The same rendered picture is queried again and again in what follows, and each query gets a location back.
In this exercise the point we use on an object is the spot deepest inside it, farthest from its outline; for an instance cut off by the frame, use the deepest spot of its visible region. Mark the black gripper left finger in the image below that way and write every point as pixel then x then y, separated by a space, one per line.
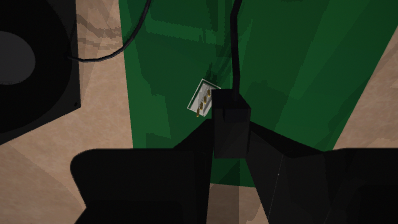
pixel 181 173

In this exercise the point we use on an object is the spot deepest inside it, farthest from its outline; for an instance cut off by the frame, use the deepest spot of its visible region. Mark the black square cooling fan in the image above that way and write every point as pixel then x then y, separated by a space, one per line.
pixel 38 83

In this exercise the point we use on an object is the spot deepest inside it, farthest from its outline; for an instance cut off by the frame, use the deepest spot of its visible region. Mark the green circuit board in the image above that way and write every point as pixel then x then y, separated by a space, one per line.
pixel 304 64

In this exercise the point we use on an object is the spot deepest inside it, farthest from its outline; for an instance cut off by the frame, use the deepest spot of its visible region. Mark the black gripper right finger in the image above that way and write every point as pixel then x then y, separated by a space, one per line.
pixel 298 184

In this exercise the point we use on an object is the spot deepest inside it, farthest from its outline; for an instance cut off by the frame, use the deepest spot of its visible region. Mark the black cable with plug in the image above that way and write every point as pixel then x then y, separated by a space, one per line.
pixel 229 111

